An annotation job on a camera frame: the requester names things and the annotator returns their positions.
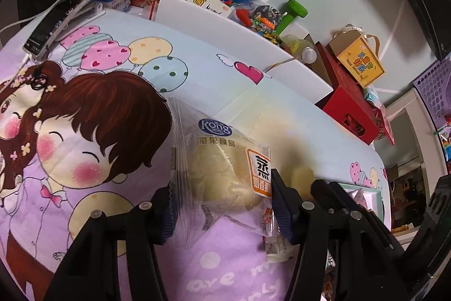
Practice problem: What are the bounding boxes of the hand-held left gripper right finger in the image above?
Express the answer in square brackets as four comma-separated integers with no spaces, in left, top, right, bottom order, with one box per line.
[271,169,411,301]

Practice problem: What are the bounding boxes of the printed blanket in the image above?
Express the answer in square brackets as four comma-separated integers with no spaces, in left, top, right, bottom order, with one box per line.
[0,8,392,301]

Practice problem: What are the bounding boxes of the teal storage tray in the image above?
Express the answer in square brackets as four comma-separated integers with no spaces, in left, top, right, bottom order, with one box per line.
[338,183,383,217]

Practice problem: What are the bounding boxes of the yellow label gift box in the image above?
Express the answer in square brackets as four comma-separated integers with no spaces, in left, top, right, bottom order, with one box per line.
[329,24,385,89]

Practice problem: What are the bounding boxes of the red crate box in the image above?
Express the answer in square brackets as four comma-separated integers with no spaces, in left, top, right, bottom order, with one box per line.
[315,42,395,146]

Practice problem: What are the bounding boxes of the smartphone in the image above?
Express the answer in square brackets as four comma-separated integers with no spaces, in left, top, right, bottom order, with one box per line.
[22,0,109,58]

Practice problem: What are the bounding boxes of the bag of colourful toys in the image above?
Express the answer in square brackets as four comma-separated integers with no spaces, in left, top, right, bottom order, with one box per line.
[234,3,286,41]

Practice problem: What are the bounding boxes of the yellow white carton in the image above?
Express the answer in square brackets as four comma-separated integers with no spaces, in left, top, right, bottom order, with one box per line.
[187,0,235,17]

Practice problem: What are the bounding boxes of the white open box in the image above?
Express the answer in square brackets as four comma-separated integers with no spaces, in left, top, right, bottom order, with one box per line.
[154,0,335,104]

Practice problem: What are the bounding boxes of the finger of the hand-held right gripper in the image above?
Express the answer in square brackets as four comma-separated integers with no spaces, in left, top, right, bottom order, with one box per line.
[310,179,395,249]

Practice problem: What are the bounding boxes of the green toy dumbbell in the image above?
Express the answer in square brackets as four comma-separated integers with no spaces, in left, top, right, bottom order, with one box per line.
[275,0,307,35]

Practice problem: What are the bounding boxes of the clear steamed cake packet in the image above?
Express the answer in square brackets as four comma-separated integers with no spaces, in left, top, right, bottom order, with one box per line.
[167,96,282,249]

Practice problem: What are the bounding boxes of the white cabinet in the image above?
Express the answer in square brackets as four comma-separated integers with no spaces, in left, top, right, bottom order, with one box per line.
[373,89,448,241]

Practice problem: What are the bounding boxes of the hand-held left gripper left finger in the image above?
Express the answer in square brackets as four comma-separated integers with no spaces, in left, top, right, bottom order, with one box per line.
[42,186,177,301]

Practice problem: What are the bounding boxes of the small yellow bottle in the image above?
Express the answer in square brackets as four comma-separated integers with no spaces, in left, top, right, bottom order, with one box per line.
[282,35,318,63]

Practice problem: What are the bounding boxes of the purple perforated basket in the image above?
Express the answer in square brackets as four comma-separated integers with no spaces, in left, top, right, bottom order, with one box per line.
[412,58,451,127]

